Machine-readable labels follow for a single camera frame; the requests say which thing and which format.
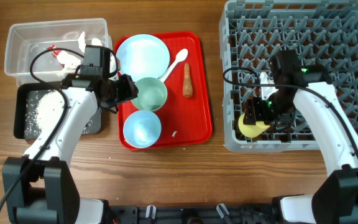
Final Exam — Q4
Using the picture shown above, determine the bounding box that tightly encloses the yellow plastic cup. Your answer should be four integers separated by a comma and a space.
237, 114, 270, 138

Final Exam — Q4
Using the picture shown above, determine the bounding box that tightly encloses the green bowl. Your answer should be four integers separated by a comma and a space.
132, 77, 168, 111

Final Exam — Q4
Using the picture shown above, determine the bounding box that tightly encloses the small light blue bowl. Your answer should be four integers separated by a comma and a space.
123, 110, 162, 149

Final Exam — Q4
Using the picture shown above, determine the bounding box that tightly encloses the white tissue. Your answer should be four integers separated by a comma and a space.
77, 31, 103, 48
57, 50, 81, 70

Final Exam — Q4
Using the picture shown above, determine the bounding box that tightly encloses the white rice pile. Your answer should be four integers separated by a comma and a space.
37, 90, 63, 133

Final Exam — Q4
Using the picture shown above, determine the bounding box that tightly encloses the red snack wrapper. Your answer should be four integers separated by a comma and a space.
48, 45, 65, 67

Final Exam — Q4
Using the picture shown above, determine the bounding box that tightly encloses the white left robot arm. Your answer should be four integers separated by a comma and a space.
0, 45, 139, 223

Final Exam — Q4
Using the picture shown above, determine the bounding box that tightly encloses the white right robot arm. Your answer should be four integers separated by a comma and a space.
238, 50, 358, 223

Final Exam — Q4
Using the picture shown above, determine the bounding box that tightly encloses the grey dishwasher rack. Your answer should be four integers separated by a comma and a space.
219, 0, 358, 152

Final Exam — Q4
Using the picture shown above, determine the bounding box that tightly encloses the light blue plate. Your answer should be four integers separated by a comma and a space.
116, 34, 170, 82

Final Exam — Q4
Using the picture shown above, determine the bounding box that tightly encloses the red plastic tray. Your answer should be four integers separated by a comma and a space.
114, 32, 213, 150

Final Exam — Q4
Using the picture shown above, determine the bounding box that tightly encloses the orange carrot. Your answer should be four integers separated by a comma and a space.
183, 63, 193, 98

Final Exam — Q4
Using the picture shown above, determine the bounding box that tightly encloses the black tray bin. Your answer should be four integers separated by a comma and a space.
13, 82, 103, 140

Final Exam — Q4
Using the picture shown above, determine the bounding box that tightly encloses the clear plastic bin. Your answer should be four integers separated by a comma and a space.
4, 18, 112, 86

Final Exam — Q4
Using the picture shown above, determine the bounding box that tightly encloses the white plastic spoon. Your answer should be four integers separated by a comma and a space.
159, 49, 188, 83

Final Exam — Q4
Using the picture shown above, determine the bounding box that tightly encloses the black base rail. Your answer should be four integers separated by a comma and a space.
110, 203, 278, 224

